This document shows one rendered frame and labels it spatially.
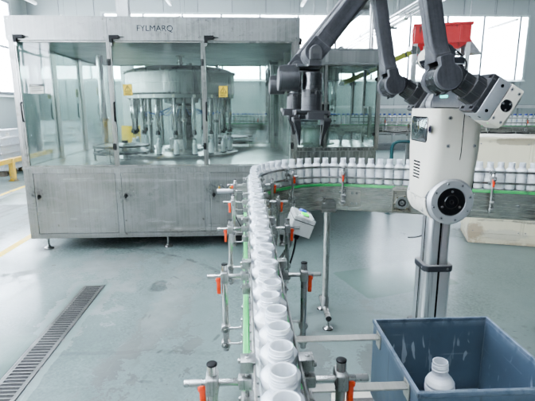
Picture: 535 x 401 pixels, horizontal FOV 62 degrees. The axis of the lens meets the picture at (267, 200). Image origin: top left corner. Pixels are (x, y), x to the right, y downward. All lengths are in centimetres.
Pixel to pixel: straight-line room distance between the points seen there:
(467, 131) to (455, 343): 67
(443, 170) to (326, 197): 150
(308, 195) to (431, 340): 180
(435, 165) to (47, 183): 416
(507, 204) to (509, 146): 233
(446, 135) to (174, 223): 364
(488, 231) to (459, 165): 391
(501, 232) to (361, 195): 279
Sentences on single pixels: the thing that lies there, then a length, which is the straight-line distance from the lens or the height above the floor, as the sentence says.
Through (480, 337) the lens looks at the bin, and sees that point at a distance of 138.
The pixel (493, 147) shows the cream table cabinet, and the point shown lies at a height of 107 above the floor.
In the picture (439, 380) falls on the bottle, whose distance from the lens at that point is 121.
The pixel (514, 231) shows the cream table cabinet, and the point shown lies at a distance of 554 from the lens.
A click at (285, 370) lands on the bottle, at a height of 115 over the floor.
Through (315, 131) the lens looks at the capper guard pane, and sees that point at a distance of 659.
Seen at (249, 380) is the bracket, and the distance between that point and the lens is 75.
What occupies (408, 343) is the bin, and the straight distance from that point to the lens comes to 131.
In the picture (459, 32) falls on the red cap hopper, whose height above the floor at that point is 265.
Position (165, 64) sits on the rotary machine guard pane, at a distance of 469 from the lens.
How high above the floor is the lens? 150
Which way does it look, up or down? 12 degrees down
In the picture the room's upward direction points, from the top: straight up
